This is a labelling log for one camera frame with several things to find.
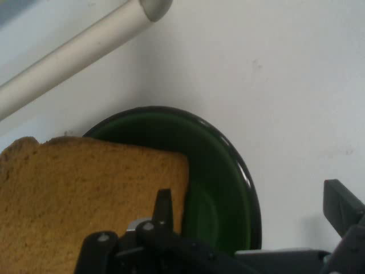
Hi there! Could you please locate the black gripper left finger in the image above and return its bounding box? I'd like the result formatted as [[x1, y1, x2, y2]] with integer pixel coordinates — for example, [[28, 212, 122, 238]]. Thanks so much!
[[74, 188, 257, 274]]

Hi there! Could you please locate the white oven door with handle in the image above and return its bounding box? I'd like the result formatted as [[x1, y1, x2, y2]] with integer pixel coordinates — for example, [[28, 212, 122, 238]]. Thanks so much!
[[0, 0, 174, 122]]

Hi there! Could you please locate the dark green round plate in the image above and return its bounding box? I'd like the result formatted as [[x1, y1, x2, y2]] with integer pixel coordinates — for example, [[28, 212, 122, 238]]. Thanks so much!
[[82, 106, 262, 252]]

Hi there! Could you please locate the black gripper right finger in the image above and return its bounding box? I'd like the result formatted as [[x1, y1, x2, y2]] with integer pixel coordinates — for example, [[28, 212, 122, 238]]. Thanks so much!
[[319, 179, 365, 274]]

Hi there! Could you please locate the brown toast bread slice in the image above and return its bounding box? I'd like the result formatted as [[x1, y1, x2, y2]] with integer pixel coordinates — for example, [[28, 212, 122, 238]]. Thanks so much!
[[0, 136, 190, 274]]

